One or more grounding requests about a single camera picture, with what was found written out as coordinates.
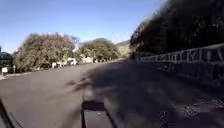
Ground rounded green tree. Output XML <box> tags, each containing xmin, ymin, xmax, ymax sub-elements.
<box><xmin>79</xmin><ymin>37</ymin><xmax>121</xmax><ymax>64</ymax></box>

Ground white vehicle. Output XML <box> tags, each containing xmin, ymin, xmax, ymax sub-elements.
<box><xmin>66</xmin><ymin>57</ymin><xmax>78</xmax><ymax>66</ymax></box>

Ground robot's own part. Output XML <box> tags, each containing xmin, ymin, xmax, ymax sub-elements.
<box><xmin>80</xmin><ymin>99</ymin><xmax>116</xmax><ymax>128</ymax></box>

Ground grey asphalt road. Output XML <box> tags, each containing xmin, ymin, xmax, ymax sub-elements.
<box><xmin>0</xmin><ymin>59</ymin><xmax>224</xmax><ymax>128</ymax></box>

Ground large brownish tree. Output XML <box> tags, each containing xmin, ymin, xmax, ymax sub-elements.
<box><xmin>13</xmin><ymin>32</ymin><xmax>80</xmax><ymax>72</ymax></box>

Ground dark trees behind railing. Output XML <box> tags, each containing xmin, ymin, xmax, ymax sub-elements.
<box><xmin>129</xmin><ymin>0</ymin><xmax>224</xmax><ymax>56</ymax></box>

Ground metal railing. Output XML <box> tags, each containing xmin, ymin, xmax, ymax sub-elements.
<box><xmin>134</xmin><ymin>43</ymin><xmax>224</xmax><ymax>88</ymax></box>

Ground dark green bush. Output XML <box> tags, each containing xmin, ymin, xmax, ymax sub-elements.
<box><xmin>0</xmin><ymin>51</ymin><xmax>15</xmax><ymax>70</ymax></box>

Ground small white sign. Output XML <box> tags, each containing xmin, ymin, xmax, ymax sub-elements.
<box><xmin>1</xmin><ymin>67</ymin><xmax>9</xmax><ymax>76</ymax></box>

